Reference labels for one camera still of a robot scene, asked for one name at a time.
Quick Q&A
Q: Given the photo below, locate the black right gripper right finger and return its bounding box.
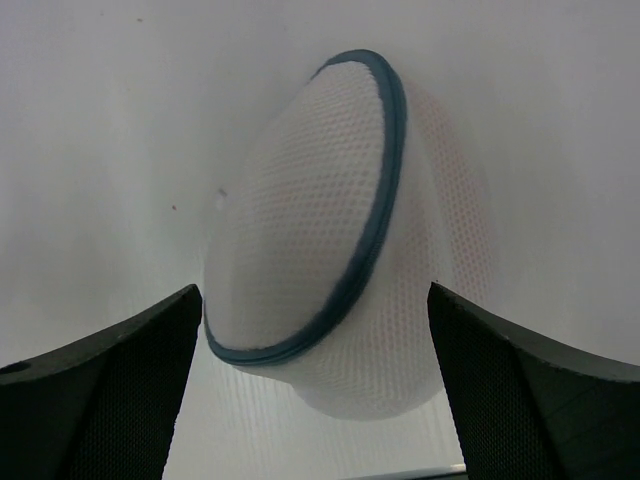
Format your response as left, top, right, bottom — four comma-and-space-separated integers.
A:
428, 284, 639, 479

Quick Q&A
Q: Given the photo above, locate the white mesh laundry bag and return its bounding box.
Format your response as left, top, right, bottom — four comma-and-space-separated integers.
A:
204, 50, 496, 421

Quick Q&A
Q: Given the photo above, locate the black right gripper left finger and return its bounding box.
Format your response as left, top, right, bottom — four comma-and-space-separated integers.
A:
1, 285, 202, 479

